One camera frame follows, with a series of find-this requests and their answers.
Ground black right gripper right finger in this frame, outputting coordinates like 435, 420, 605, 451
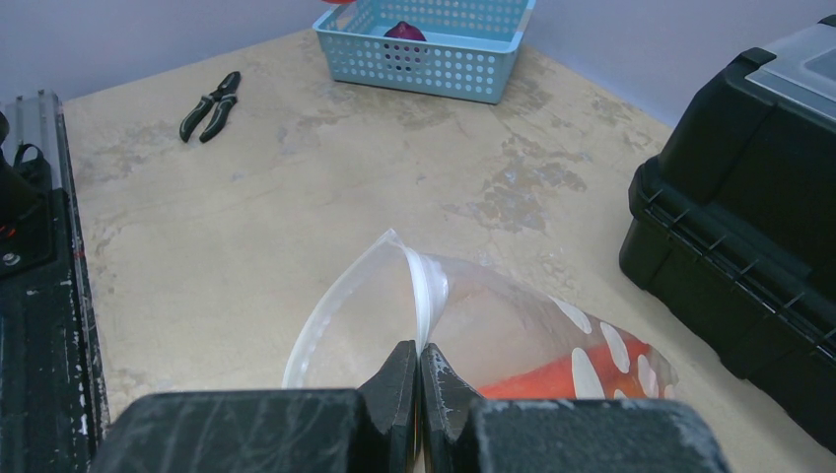
420, 344, 731, 472

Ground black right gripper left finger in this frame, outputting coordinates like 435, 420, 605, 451
90, 341, 418, 472

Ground polka dot zip top bag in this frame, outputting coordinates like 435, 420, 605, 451
282, 231, 678, 399

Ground orange fake carrot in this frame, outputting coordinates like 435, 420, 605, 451
477, 339, 651, 399

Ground purple fake cabbage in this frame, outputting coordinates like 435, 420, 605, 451
384, 21, 426, 41

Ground black plastic toolbox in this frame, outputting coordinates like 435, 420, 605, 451
619, 16, 835, 449

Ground light blue perforated basket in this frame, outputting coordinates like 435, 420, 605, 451
313, 0, 536, 104

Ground black handled pliers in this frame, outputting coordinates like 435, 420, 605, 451
178, 71, 242, 143

